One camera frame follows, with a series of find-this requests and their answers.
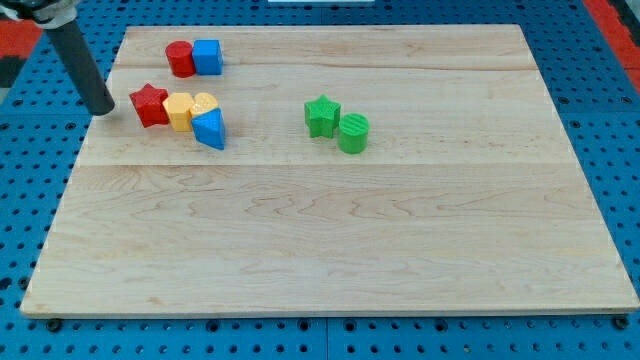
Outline red star block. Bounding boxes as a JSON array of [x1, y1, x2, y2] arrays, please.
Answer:
[[129, 83, 169, 128]]

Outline green cylinder block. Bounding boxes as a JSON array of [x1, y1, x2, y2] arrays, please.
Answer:
[[338, 113, 370, 154]]

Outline green star block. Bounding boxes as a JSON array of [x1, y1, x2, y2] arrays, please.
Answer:
[[304, 94, 341, 138]]

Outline wooden board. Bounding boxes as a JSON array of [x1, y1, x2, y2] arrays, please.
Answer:
[[21, 24, 639, 319]]

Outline red cylinder block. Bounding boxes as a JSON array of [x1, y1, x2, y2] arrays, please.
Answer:
[[165, 41, 196, 78]]

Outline yellow heart block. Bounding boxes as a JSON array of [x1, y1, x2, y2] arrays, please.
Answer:
[[190, 92, 219, 118]]

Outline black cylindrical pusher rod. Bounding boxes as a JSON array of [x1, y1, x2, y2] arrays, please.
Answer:
[[45, 20, 115, 116]]

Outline blue cube block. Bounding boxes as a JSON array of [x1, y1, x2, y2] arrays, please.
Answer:
[[192, 39, 224, 75]]

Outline blue triangle block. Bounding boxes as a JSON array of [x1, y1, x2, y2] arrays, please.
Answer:
[[191, 109, 226, 150]]

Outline yellow hexagon block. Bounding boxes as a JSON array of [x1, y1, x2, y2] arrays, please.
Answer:
[[162, 92, 195, 132]]

